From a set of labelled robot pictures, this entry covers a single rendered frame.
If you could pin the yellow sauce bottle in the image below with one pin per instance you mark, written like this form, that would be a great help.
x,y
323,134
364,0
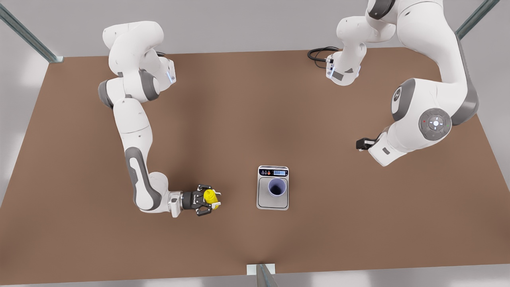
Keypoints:
x,y
210,196

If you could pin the pale purple cup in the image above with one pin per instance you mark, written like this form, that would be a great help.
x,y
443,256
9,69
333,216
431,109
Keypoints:
x,y
277,187

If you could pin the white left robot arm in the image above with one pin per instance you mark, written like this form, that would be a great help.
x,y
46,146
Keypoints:
x,y
422,79

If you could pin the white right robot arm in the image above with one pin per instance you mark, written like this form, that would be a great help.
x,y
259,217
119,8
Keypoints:
x,y
131,119

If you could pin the grey digital kitchen scale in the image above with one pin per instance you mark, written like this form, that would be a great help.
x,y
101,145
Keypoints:
x,y
272,202

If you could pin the silver frame post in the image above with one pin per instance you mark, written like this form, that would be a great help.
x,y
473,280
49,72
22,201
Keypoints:
x,y
476,18
263,276
28,36

